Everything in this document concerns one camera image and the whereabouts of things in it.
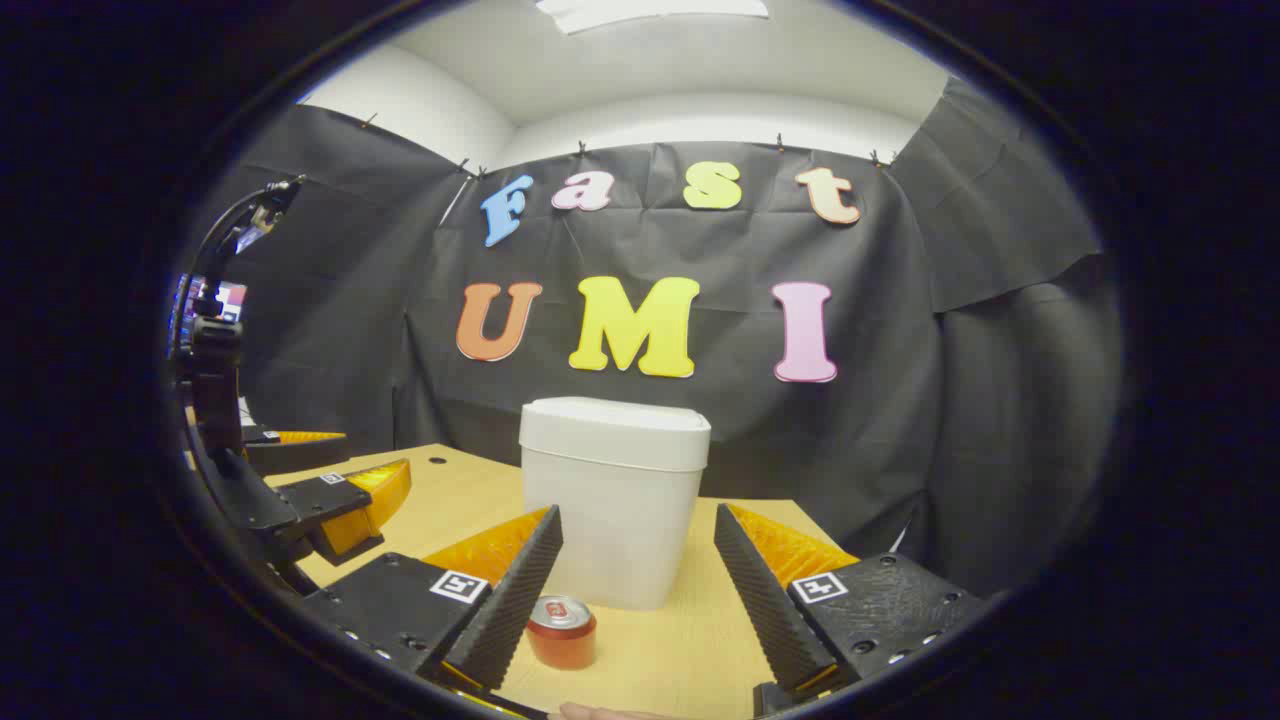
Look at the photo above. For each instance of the black backdrop cloth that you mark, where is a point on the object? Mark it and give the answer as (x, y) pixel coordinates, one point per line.
(900, 400)

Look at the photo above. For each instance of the white desktop garbage bin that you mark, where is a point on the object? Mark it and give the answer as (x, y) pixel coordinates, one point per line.
(620, 520)

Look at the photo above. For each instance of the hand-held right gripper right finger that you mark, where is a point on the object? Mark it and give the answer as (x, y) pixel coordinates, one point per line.
(765, 600)

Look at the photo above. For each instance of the computer monitor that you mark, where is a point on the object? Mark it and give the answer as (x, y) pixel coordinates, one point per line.
(228, 297)

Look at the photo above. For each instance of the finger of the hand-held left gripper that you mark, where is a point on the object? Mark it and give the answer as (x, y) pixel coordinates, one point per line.
(335, 500)
(295, 455)

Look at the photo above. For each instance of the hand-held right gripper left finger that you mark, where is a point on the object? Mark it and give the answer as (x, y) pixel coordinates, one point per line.
(515, 600)

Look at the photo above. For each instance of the wooden desktop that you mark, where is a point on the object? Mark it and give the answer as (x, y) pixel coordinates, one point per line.
(680, 640)

